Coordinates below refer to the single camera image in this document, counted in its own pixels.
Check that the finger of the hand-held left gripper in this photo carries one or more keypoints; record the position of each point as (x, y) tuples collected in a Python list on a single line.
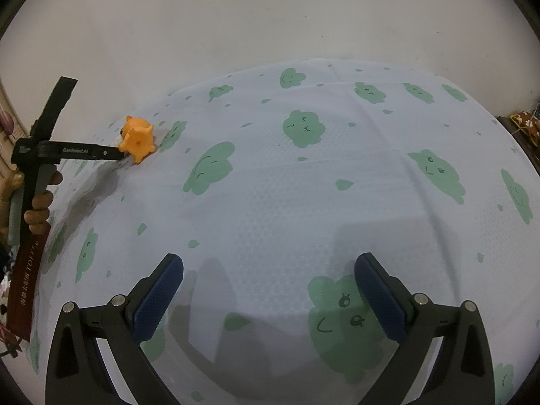
[(107, 152)]

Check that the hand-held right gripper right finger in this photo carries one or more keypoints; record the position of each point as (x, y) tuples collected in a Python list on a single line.
[(382, 293)]

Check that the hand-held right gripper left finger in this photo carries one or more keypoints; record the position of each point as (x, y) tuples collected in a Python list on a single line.
[(158, 293)]

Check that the orange animal toy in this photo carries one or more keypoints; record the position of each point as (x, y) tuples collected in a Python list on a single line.
[(137, 137)]

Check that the dark red tin box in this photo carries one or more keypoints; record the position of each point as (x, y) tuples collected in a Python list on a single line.
[(29, 282)]

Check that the person's left hand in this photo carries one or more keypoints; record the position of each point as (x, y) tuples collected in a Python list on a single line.
[(40, 215)]

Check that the beige patterned curtain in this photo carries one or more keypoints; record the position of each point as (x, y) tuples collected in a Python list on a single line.
[(8, 126)]

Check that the green cloud printed bedsheet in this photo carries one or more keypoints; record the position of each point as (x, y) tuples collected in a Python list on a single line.
[(274, 198)]

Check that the brown floral cloth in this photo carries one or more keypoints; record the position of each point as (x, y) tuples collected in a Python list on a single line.
[(525, 122)]

